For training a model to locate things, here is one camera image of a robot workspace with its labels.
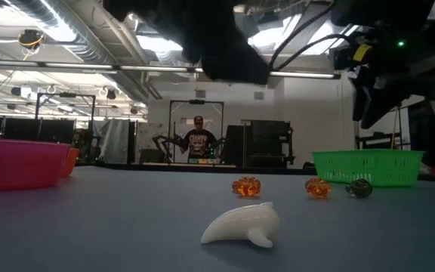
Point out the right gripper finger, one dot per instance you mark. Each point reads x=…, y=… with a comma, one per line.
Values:
x=370, y=104

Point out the dark translucent skull figure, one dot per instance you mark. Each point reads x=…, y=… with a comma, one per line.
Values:
x=361, y=188

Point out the orange translucent pumpkin figure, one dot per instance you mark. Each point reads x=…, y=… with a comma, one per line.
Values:
x=246, y=186
x=318, y=188

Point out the white ghost figure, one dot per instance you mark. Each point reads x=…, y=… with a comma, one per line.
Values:
x=244, y=224

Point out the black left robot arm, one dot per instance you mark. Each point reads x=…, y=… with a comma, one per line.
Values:
x=164, y=22

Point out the black background robot arm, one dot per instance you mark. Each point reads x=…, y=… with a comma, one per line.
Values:
x=164, y=143
x=219, y=145

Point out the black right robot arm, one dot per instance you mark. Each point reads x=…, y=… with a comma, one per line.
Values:
x=391, y=11

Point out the black tripod stand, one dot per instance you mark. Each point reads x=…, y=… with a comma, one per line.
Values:
x=399, y=128

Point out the whiteboard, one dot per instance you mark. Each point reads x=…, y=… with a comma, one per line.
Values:
x=405, y=128

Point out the green plastic basket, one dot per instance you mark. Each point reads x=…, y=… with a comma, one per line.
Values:
x=368, y=168

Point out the black equipment cabinet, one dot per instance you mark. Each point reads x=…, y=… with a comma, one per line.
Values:
x=266, y=140

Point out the LED light bar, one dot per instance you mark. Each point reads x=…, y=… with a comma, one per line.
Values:
x=153, y=68

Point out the person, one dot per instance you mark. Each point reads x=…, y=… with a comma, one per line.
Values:
x=198, y=143

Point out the wooden background table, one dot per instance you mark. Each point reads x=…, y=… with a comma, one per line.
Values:
x=157, y=164

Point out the grey hanging curtain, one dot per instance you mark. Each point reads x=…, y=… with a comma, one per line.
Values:
x=113, y=140

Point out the orange plastic bowl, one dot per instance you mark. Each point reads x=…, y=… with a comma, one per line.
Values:
x=72, y=162

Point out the black partition panels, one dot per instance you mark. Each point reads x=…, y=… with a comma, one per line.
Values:
x=55, y=130

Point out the pink plastic bowl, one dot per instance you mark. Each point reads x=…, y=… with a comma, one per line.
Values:
x=17, y=166

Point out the grey wall vent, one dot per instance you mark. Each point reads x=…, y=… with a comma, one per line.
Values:
x=259, y=95
x=200, y=93

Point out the black station frame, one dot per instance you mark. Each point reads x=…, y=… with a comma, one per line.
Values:
x=196, y=101
x=66, y=94

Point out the ribbed silver air duct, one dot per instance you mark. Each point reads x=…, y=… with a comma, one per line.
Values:
x=62, y=30

